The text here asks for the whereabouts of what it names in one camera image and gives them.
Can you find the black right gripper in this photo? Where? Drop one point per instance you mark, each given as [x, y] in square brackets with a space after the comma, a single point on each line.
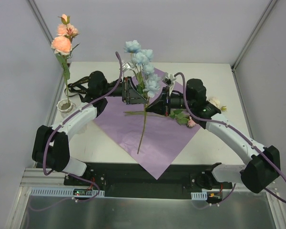
[167, 100]

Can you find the white right cable duct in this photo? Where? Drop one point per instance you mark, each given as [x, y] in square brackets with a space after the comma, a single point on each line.
[199, 196]

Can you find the aluminium right corner post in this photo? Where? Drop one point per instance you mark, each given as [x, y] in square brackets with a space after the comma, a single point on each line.
[254, 33]

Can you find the black ribbon gold lettering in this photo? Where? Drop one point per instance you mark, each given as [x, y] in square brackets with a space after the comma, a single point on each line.
[77, 87]

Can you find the aluminium corner post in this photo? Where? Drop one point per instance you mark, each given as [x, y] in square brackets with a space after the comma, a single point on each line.
[254, 33]
[40, 20]

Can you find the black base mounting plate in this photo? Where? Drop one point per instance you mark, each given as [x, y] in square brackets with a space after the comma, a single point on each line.
[207, 178]

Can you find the peach artificial flower stem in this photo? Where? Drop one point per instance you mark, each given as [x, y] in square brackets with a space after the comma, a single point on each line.
[62, 45]

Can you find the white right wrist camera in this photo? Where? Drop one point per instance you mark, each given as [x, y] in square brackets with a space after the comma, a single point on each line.
[169, 79]

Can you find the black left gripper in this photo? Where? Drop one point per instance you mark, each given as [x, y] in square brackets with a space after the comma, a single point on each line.
[126, 90]

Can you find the aluminium left corner post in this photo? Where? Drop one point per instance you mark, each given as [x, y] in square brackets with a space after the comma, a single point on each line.
[40, 20]

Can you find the white ribbed vase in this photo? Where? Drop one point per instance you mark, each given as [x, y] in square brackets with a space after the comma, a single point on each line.
[65, 107]

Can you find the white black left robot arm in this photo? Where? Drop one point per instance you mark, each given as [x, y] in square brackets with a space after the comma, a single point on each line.
[51, 146]

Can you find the purple tissue paper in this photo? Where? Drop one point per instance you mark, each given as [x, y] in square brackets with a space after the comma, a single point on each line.
[153, 142]

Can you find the white left cable duct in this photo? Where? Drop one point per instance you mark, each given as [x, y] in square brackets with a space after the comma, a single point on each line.
[65, 192]

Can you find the blue artificial flower stem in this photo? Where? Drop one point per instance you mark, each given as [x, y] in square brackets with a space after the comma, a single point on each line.
[148, 81]

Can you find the white cable duct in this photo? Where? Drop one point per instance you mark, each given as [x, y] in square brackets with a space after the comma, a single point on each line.
[199, 196]
[65, 192]

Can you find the white pink flower stem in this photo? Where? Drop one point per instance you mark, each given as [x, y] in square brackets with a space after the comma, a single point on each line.
[193, 114]

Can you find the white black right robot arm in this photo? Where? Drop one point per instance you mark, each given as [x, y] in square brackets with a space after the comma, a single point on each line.
[257, 171]

